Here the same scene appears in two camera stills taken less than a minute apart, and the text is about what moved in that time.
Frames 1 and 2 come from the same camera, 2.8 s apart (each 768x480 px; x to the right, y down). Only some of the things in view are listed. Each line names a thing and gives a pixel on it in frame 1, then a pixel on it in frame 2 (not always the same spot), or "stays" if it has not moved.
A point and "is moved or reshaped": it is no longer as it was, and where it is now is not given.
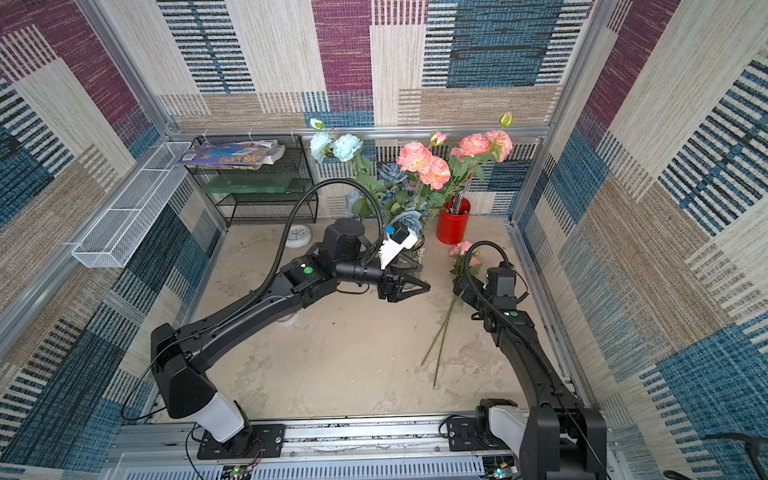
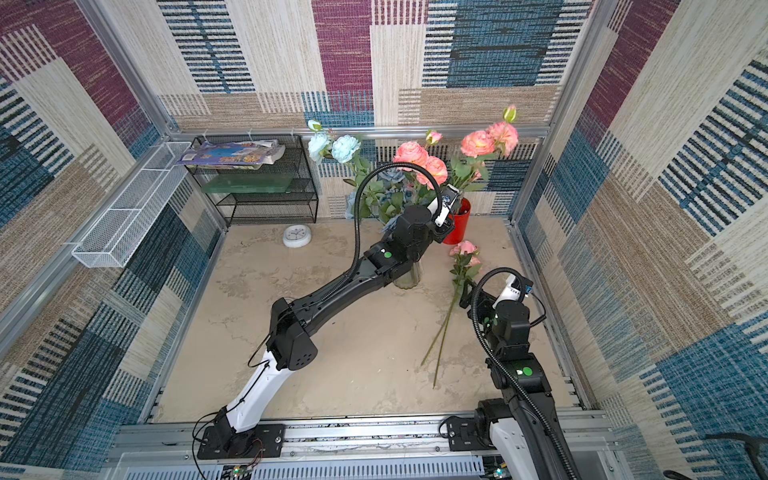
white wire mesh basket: (113, 241) stays
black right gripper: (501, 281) to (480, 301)
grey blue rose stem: (396, 195) stays
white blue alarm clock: (299, 236) stays
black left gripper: (393, 293) to (445, 233)
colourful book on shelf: (239, 154) stays
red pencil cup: (451, 227) stays
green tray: (258, 183) stays
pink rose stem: (473, 149) is moved or reshaped
